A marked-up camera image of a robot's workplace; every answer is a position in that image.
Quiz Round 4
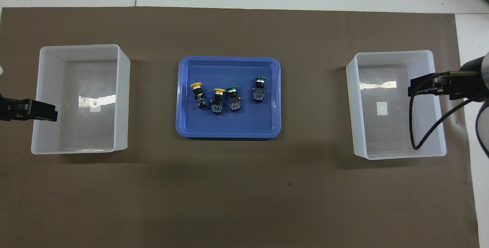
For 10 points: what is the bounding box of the brown table mat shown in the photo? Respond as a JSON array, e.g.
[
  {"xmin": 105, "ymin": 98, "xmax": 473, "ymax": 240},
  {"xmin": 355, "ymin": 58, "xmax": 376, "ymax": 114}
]
[{"xmin": 0, "ymin": 6, "xmax": 480, "ymax": 248}]

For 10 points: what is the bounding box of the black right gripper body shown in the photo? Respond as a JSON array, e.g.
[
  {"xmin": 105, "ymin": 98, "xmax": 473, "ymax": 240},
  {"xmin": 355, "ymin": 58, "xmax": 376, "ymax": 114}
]
[{"xmin": 436, "ymin": 71, "xmax": 481, "ymax": 100}]

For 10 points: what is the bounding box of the yellow push button switch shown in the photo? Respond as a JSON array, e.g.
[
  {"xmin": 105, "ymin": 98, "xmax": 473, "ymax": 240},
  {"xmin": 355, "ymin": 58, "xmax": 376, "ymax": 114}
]
[
  {"xmin": 190, "ymin": 82, "xmax": 209, "ymax": 109},
  {"xmin": 210, "ymin": 88, "xmax": 227, "ymax": 115}
]

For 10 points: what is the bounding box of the translucent white plastic box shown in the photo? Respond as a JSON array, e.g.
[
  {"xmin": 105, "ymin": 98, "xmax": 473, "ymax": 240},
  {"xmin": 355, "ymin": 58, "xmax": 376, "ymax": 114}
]
[
  {"xmin": 31, "ymin": 44, "xmax": 131, "ymax": 155},
  {"xmin": 346, "ymin": 50, "xmax": 447, "ymax": 160}
]

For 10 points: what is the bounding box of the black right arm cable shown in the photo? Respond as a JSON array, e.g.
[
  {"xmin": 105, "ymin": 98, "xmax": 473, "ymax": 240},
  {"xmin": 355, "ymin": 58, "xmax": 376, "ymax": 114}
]
[{"xmin": 409, "ymin": 71, "xmax": 489, "ymax": 150}]

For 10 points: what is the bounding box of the green push button switch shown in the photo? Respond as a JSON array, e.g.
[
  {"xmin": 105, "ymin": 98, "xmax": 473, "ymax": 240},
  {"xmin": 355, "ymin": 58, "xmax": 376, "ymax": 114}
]
[
  {"xmin": 225, "ymin": 86, "xmax": 242, "ymax": 112},
  {"xmin": 252, "ymin": 76, "xmax": 267, "ymax": 103}
]

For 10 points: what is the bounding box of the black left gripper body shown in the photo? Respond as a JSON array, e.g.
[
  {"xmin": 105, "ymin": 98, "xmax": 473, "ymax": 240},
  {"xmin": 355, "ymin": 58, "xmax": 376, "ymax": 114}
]
[{"xmin": 0, "ymin": 94, "xmax": 30, "ymax": 121}]

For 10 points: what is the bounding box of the blue plastic tray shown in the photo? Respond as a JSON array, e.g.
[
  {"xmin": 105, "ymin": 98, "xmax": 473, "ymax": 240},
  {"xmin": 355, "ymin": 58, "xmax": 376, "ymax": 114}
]
[{"xmin": 175, "ymin": 56, "xmax": 282, "ymax": 139}]

